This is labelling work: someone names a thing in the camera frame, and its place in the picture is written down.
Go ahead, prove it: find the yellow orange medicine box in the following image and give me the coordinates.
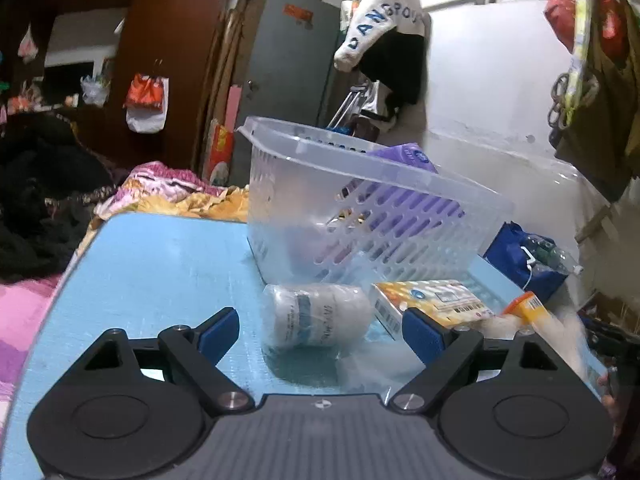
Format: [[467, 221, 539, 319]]
[[369, 279, 497, 342]]

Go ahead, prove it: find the white bottle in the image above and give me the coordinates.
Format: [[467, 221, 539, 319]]
[[261, 283, 374, 362]]

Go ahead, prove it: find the orange capped tube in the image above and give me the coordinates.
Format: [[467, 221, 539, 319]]
[[482, 292, 576, 343]]

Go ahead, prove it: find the floral blanket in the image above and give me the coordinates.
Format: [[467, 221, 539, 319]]
[[89, 161, 251, 233]]

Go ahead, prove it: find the clear small plastic bag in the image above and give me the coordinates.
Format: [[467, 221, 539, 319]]
[[80, 74, 112, 107]]

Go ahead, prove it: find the pink bedsheet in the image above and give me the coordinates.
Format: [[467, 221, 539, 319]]
[[0, 275, 63, 401]]

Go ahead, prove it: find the grey door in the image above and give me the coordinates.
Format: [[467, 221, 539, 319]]
[[226, 0, 347, 133]]

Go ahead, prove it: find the black garment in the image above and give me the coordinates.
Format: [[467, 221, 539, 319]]
[[359, 34, 427, 107]]

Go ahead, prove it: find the orange white plastic bag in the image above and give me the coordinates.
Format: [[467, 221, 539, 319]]
[[123, 73, 169, 134]]

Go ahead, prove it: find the clear plastic basket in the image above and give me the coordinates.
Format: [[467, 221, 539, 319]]
[[236, 115, 517, 287]]

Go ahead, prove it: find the yellow green strap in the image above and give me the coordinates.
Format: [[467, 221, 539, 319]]
[[547, 0, 601, 131]]

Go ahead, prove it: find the red plastic bag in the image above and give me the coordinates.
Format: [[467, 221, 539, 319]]
[[544, 0, 628, 56]]

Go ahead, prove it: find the white lettered garment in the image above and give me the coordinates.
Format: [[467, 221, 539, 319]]
[[333, 0, 432, 73]]

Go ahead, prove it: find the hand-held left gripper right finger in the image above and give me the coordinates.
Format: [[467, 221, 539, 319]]
[[389, 307, 564, 415]]

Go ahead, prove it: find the purple packet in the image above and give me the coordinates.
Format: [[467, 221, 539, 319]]
[[320, 143, 466, 266]]

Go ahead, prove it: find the black cloth pile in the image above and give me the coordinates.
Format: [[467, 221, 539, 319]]
[[0, 111, 131, 283]]

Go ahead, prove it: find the blue bag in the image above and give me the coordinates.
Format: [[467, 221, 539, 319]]
[[482, 222, 584, 305]]

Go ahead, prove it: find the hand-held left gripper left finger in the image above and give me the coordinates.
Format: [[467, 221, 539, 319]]
[[82, 307, 254, 416]]

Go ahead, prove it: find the olive hanging bag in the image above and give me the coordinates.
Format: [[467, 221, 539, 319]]
[[554, 0, 640, 203]]

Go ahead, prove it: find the red yellow printed bag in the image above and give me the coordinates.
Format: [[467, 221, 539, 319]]
[[205, 119, 236, 187]]

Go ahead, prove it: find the brown wooden wardrobe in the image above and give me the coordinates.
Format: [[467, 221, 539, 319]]
[[0, 0, 246, 173]]

